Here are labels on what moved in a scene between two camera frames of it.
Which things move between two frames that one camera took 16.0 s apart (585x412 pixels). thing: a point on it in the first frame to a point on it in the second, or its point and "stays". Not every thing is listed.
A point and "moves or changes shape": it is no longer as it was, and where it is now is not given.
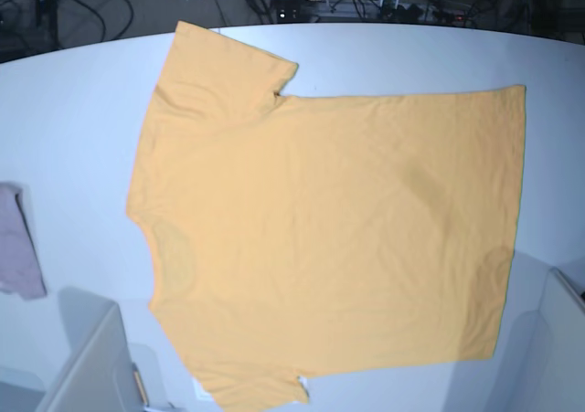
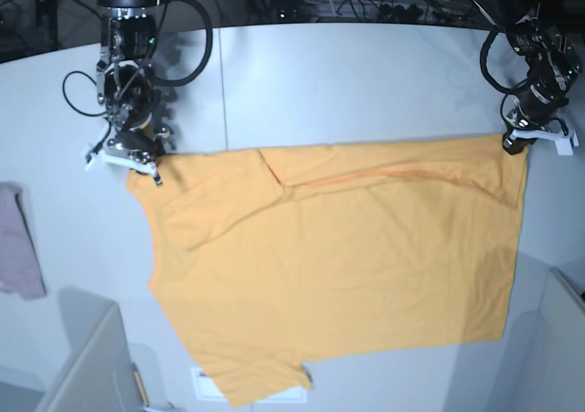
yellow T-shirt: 303,237 moves or changes shape
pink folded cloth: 21,269 stays
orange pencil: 142,393 stays
